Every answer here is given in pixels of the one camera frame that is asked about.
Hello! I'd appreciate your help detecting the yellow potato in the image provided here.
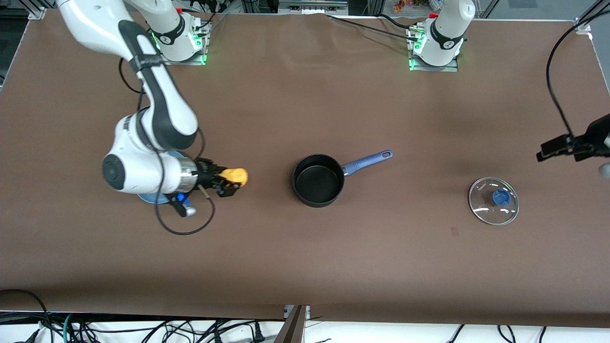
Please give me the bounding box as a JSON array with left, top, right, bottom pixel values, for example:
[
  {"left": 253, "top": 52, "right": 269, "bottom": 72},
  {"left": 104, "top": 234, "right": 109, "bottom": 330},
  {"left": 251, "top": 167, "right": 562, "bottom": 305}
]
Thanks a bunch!
[{"left": 222, "top": 168, "right": 249, "bottom": 187}]

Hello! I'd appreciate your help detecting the glass lid with blue knob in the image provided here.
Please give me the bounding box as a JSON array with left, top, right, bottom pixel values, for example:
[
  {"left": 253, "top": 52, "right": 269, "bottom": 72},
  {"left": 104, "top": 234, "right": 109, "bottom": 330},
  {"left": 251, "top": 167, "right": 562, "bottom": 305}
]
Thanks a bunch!
[{"left": 468, "top": 177, "right": 520, "bottom": 226}]

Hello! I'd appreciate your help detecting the blue round plate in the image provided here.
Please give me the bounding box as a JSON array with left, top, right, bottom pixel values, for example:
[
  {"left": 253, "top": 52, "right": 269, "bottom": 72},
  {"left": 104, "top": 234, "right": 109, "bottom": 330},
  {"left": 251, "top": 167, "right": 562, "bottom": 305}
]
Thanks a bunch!
[{"left": 137, "top": 151, "right": 186, "bottom": 206}]

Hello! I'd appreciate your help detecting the brown table cover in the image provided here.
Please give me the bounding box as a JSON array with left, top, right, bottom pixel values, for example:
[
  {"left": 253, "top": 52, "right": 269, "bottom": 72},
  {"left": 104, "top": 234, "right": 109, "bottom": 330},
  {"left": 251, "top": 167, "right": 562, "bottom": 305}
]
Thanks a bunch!
[{"left": 0, "top": 10, "right": 610, "bottom": 329}]

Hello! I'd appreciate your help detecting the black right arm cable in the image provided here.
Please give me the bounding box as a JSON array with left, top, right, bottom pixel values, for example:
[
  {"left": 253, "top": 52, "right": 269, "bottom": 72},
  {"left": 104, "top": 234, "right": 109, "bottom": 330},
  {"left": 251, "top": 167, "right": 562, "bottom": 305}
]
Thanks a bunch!
[{"left": 118, "top": 57, "right": 216, "bottom": 236}]

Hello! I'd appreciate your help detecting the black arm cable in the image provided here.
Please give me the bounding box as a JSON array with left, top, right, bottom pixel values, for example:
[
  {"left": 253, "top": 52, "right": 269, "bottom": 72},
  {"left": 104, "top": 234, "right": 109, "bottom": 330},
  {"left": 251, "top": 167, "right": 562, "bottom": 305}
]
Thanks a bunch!
[
  {"left": 546, "top": 9, "right": 610, "bottom": 140},
  {"left": 118, "top": 57, "right": 216, "bottom": 236}
]

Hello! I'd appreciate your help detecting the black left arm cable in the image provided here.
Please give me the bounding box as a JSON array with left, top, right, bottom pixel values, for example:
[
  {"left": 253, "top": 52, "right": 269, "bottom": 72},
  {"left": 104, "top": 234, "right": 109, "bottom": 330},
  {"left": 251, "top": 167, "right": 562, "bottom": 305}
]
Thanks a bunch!
[{"left": 546, "top": 9, "right": 610, "bottom": 140}]

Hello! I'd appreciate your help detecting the black pot with blue handle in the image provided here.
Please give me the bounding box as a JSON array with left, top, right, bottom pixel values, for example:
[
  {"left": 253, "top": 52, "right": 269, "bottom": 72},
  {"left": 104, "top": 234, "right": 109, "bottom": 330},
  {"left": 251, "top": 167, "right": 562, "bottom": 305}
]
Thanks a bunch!
[{"left": 292, "top": 150, "right": 394, "bottom": 208}]

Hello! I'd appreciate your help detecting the metal frame post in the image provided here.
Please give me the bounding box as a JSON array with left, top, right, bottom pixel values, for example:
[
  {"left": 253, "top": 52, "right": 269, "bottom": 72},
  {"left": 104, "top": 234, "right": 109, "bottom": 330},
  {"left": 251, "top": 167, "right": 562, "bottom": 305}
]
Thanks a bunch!
[{"left": 274, "top": 305, "right": 309, "bottom": 343}]

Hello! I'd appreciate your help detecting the black base power cable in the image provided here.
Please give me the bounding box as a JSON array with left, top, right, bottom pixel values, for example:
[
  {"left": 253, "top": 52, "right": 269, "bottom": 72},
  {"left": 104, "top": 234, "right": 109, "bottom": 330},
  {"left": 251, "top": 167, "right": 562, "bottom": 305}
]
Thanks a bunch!
[
  {"left": 326, "top": 14, "right": 420, "bottom": 39},
  {"left": 378, "top": 13, "right": 425, "bottom": 33}
]

